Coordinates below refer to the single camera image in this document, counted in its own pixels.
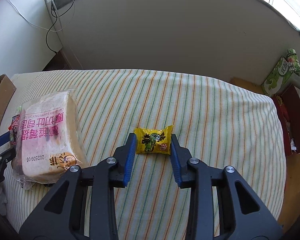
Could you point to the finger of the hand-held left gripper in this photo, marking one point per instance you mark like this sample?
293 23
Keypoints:
3 157
2 139

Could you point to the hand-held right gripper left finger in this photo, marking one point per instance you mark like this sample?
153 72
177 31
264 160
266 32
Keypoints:
129 155

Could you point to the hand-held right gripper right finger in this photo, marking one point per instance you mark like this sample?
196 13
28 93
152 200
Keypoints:
175 160

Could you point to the red snack packet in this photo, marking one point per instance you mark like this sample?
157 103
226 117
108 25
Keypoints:
15 127

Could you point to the yellow snack packet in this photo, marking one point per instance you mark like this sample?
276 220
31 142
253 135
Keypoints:
152 141

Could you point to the brown cardboard box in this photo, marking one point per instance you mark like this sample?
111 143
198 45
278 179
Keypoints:
1 95

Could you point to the bagged sliced bread loaf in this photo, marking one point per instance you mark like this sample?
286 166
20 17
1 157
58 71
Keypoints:
48 140

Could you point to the white cabinet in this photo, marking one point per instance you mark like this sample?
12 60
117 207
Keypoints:
17 37

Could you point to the dark red box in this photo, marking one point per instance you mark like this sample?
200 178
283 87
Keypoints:
293 125

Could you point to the green printed carton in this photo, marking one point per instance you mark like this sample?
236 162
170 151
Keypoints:
281 76

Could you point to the white framed window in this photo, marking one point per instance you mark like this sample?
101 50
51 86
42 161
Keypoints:
282 2

